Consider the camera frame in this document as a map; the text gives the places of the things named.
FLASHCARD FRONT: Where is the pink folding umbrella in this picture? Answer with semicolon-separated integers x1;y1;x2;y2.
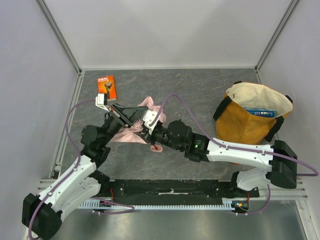
111;96;161;145

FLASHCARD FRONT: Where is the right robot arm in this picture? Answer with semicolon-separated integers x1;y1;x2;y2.
139;120;297;191

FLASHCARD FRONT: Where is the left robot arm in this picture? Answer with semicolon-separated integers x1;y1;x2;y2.
22;103;149;240

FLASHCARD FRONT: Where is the orange Gillette razor box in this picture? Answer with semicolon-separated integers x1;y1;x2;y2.
97;75;118;101

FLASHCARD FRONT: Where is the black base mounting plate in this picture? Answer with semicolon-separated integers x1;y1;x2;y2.
99;179;260;206

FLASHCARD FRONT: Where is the orange canvas tote bag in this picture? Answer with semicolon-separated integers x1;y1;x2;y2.
213;81;294;145

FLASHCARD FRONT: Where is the blue Harry's razor box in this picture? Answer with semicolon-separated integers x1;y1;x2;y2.
244;107;276;118

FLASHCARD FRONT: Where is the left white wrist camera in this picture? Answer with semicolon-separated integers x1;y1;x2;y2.
95;93;109;112

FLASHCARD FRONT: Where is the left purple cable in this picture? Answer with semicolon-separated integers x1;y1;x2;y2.
27;98;137;240

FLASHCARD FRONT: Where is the purple cable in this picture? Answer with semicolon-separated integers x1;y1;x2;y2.
27;98;137;240
149;93;320;216

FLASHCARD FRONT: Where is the white slotted cable duct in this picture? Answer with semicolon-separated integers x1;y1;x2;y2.
78;199;248;211

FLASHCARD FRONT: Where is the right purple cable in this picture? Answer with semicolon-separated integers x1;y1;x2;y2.
149;93;320;216

